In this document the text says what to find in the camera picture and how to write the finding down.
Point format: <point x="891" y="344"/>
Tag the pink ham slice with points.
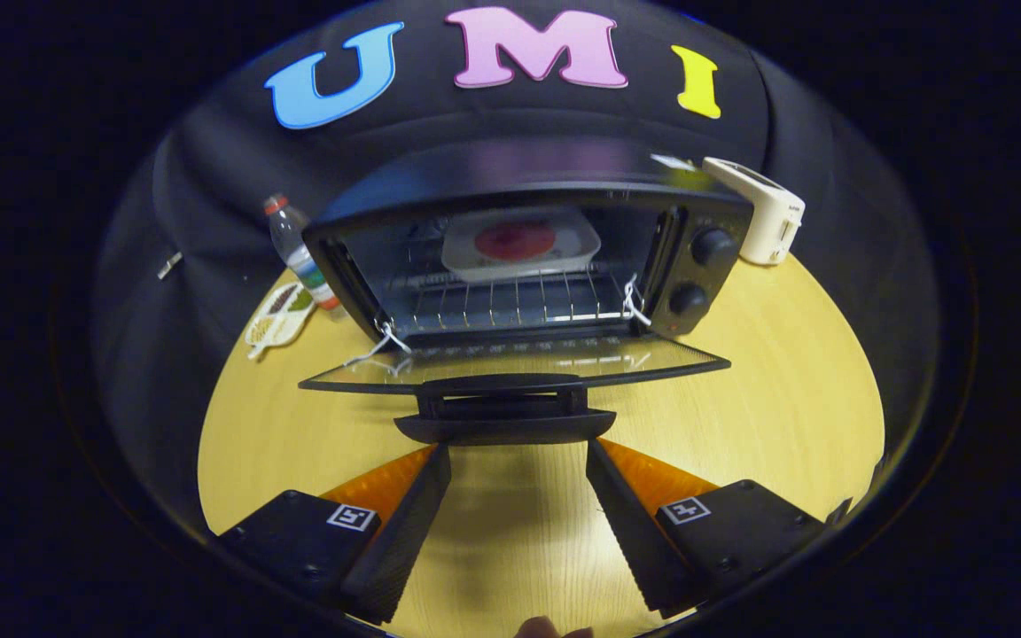
<point x="515" y="241"/>

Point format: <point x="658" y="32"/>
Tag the white square plate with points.
<point x="577" y="239"/>

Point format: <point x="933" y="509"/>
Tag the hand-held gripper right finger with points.
<point x="630" y="532"/>

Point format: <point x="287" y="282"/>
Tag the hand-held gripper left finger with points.
<point x="404" y="540"/>

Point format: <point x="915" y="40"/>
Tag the black toaster oven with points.
<point x="714" y="279"/>

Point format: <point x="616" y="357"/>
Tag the leaf-shaped dish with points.
<point x="278" y="319"/>

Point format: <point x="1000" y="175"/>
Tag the white bread toaster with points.
<point x="763" y="217"/>

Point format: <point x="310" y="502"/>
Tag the clear plastic bottle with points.
<point x="298" y="252"/>

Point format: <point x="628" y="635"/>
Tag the silver cloth clip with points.
<point x="169" y="265"/>

